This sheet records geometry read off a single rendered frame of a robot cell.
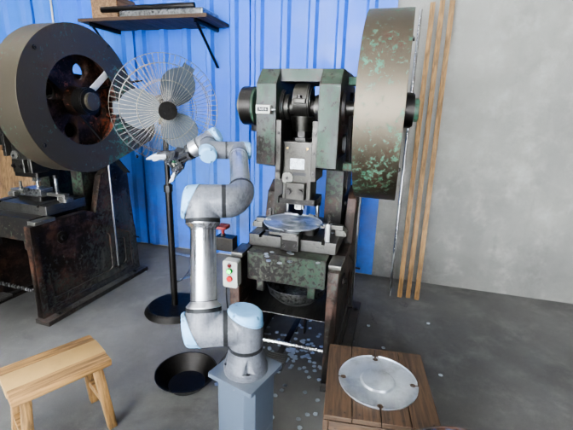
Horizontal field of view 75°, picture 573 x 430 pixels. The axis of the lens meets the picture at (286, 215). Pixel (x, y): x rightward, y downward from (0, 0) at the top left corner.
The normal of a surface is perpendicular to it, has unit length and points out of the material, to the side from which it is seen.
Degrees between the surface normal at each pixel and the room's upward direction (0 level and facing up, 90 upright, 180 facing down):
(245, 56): 90
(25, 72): 90
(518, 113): 90
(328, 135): 90
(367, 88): 80
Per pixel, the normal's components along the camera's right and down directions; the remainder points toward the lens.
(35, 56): 0.95, 0.11
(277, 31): -0.28, 0.25
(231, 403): -0.54, 0.21
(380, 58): -0.24, -0.18
